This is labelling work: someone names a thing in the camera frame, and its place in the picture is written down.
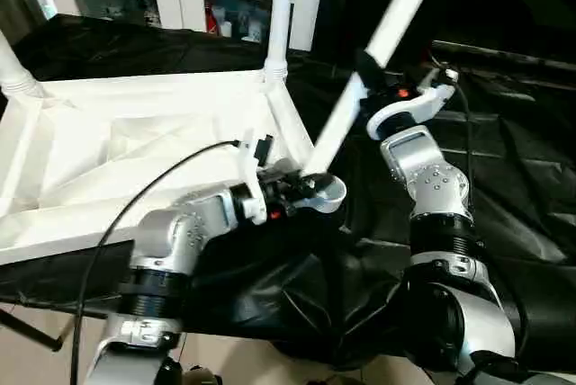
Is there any black tripod leg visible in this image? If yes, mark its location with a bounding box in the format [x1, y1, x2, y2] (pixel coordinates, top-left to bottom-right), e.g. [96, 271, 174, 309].
[0, 307, 64, 352]

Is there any white plastic table top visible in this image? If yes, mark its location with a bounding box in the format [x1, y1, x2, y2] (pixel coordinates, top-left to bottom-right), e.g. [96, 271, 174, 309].
[0, 68, 348, 265]

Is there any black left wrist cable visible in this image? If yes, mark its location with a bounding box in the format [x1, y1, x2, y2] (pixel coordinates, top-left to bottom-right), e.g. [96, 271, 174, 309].
[68, 140, 246, 385]

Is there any black metal rod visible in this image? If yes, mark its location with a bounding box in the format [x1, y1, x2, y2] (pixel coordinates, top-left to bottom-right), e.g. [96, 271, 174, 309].
[432, 40, 576, 69]

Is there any black plastic mat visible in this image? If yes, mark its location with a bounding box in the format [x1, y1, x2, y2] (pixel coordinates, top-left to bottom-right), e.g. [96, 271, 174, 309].
[0, 14, 576, 372]

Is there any white plastic table leg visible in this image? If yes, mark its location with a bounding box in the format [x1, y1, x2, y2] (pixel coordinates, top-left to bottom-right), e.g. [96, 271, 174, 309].
[0, 30, 42, 98]
[263, 0, 296, 85]
[301, 0, 448, 179]

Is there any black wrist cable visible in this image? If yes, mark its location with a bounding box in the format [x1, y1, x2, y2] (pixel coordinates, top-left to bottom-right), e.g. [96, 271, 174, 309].
[68, 140, 246, 385]
[441, 66, 478, 190]

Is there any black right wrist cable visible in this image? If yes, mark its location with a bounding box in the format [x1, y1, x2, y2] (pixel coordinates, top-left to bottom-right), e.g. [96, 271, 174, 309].
[441, 66, 478, 190]

